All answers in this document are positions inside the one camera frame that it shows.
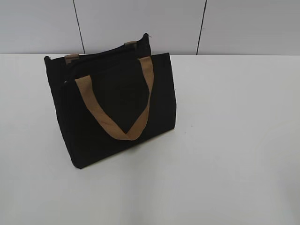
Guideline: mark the black tote bag brown handles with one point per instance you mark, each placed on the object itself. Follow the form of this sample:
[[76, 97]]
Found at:
[[111, 101]]

